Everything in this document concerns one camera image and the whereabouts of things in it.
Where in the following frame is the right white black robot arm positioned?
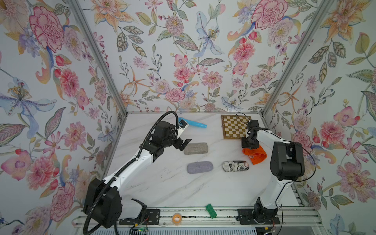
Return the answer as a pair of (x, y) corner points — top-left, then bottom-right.
(237, 120), (305, 225)

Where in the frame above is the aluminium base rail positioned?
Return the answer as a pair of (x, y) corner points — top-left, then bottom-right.
(71, 207), (324, 228)

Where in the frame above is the blue cylindrical case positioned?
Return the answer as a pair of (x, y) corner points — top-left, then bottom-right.
(179, 117), (207, 128)

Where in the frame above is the grey beige eyeglass case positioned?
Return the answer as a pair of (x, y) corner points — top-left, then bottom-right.
(184, 143), (209, 155)

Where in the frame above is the green plastic block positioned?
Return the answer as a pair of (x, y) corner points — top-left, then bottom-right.
(205, 204), (217, 218)

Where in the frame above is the orange tape roll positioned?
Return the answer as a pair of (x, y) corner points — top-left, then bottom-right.
(172, 213), (183, 225)

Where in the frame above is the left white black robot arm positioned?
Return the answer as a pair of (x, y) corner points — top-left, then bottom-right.
(83, 120), (191, 235)

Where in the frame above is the wooden chessboard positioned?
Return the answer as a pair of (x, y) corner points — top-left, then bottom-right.
(221, 114), (251, 139)

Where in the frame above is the orange fluffy cloth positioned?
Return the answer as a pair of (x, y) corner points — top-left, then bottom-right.
(242, 146), (267, 165)

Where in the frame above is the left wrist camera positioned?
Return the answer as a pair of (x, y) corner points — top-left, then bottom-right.
(177, 118), (189, 138)

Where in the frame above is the purple eyeglass case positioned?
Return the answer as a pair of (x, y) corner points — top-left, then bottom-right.
(187, 161), (213, 174)

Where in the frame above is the black corrugated cable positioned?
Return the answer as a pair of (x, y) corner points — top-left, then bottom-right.
(83, 111), (179, 235)

